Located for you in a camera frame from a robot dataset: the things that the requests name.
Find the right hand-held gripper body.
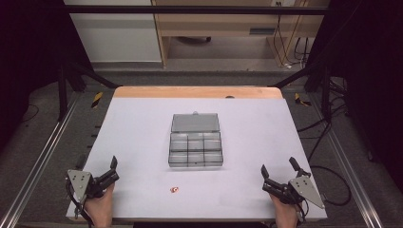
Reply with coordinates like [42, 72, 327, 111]
[269, 175, 326, 210]

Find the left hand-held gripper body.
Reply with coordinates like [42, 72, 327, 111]
[66, 169, 106, 204]

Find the person's right hand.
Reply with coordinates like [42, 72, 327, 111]
[269, 193, 299, 228]

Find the person's left hand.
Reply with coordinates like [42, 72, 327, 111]
[83, 182, 116, 228]

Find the light grey table mat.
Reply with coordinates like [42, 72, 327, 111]
[65, 97, 328, 221]

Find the yellow and black tape strip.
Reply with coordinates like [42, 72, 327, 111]
[90, 91, 105, 109]
[294, 92, 312, 107]

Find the clear plastic compartment box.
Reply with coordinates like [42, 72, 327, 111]
[167, 110, 224, 168]

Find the white cabinet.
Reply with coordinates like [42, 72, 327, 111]
[62, 0, 163, 64]

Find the black curtain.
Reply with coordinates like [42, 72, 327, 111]
[0, 0, 95, 150]
[306, 0, 403, 184]

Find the wooden desk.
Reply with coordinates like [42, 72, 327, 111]
[151, 0, 331, 68]

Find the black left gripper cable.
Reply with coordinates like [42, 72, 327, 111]
[65, 179, 95, 228]

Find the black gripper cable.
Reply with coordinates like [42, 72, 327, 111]
[295, 199, 309, 226]
[65, 179, 95, 228]

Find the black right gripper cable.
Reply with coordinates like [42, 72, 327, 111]
[295, 199, 309, 226]

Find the black floor cable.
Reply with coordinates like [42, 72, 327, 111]
[297, 104, 353, 207]

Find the aluminium floor rail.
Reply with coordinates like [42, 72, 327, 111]
[307, 93, 385, 228]
[0, 93, 82, 228]

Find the black frame strut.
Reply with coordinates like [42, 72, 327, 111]
[271, 58, 333, 122]
[57, 59, 123, 122]

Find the bundle of hanging cables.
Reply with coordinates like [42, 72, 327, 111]
[273, 1, 312, 70]

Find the black horizontal frame bar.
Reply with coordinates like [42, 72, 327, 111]
[66, 4, 331, 16]

